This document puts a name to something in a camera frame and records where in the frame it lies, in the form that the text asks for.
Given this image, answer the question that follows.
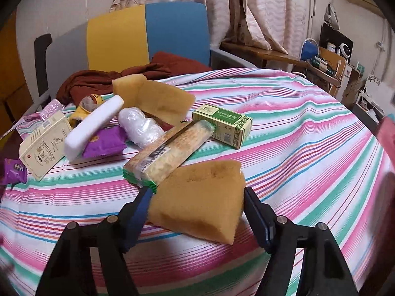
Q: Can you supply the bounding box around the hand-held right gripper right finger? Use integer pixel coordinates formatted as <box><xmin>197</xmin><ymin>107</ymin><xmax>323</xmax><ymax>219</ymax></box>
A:
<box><xmin>243</xmin><ymin>187</ymin><xmax>359</xmax><ymax>296</ymax></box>

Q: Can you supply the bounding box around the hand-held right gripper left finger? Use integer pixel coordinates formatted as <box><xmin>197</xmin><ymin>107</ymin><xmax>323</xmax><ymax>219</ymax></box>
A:
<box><xmin>35</xmin><ymin>187</ymin><xmax>154</xmax><ymax>296</ymax></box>

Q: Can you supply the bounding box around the large yellow-brown sponge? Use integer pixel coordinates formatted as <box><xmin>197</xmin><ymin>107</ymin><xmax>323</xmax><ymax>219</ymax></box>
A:
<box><xmin>147</xmin><ymin>160</ymin><xmax>246</xmax><ymax>245</ymax></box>

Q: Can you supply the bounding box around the green-wrapped cracker packet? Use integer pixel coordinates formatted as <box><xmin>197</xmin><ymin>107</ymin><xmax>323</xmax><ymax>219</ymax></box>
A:
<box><xmin>123</xmin><ymin>120</ymin><xmax>217</xmax><ymax>189</ymax></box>

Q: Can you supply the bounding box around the purple snack packet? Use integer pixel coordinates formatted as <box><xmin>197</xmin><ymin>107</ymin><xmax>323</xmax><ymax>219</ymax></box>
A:
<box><xmin>83</xmin><ymin>126</ymin><xmax>128</xmax><ymax>158</ymax></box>
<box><xmin>0</xmin><ymin>158</ymin><xmax>29</xmax><ymax>186</ymax></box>

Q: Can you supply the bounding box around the clear plastic bag bundle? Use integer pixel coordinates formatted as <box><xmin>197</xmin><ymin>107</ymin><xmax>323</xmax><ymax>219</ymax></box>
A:
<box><xmin>118</xmin><ymin>107</ymin><xmax>165</xmax><ymax>149</ymax></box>

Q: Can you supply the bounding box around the white foam block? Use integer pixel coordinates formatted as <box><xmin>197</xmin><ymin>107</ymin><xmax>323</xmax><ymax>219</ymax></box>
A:
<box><xmin>63</xmin><ymin>95</ymin><xmax>124</xmax><ymax>161</ymax></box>

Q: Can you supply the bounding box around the green carton box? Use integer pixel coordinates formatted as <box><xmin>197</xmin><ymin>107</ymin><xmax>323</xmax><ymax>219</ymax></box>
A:
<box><xmin>192</xmin><ymin>104</ymin><xmax>253</xmax><ymax>150</ymax></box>

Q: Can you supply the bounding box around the cream carton box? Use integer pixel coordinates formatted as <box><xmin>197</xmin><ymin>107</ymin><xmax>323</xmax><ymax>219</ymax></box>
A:
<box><xmin>19</xmin><ymin>111</ymin><xmax>73</xmax><ymax>181</ymax></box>

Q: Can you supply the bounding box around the striped tablecloth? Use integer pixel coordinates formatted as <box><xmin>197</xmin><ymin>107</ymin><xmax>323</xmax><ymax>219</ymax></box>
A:
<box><xmin>0</xmin><ymin>68</ymin><xmax>394</xmax><ymax>296</ymax></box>

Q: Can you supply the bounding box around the flat yellow sponge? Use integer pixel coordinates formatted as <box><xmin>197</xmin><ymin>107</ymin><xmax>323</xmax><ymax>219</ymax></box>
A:
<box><xmin>136</xmin><ymin>80</ymin><xmax>196</xmax><ymax>125</ymax></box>

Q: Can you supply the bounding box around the thick yellow sponge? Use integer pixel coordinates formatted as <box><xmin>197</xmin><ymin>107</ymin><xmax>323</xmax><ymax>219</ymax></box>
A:
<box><xmin>112</xmin><ymin>74</ymin><xmax>148</xmax><ymax>101</ymax></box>

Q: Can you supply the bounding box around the pink plastic piece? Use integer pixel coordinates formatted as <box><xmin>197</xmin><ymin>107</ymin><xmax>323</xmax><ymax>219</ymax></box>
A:
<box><xmin>39</xmin><ymin>99</ymin><xmax>61</xmax><ymax>121</ymax></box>

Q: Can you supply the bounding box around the brown cloth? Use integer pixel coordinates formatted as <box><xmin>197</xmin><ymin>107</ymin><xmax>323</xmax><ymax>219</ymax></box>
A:
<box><xmin>56</xmin><ymin>51</ymin><xmax>213</xmax><ymax>105</ymax></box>

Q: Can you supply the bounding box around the wooden side desk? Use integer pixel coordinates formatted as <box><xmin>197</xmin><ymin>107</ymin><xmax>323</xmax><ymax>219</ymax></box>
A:
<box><xmin>220</xmin><ymin>41</ymin><xmax>340</xmax><ymax>97</ymax></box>

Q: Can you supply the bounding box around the blue desk fan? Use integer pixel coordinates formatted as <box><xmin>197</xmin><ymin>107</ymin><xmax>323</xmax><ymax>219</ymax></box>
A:
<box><xmin>300</xmin><ymin>38</ymin><xmax>320</xmax><ymax>63</ymax></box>

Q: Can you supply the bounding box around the white round device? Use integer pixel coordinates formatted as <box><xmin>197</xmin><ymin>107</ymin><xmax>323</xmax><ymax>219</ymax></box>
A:
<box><xmin>335</xmin><ymin>45</ymin><xmax>353</xmax><ymax>66</ymax></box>

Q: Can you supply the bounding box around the orange wooden wardrobe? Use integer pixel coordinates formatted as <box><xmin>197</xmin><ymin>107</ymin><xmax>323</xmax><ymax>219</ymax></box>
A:
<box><xmin>0</xmin><ymin>9</ymin><xmax>34</xmax><ymax>137</ymax></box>

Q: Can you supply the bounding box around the grey yellow blue chair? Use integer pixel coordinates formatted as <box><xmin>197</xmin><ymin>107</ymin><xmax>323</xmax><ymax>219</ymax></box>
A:
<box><xmin>34</xmin><ymin>1</ymin><xmax>258</xmax><ymax>111</ymax></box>

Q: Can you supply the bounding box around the black monitor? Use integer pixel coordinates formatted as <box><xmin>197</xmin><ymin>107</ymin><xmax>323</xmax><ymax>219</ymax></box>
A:
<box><xmin>319</xmin><ymin>24</ymin><xmax>354</xmax><ymax>53</ymax></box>

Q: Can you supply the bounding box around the patterned curtain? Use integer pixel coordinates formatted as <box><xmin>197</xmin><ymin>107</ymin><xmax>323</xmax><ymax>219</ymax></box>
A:
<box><xmin>109</xmin><ymin>0</ymin><xmax>313</xmax><ymax>55</ymax></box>

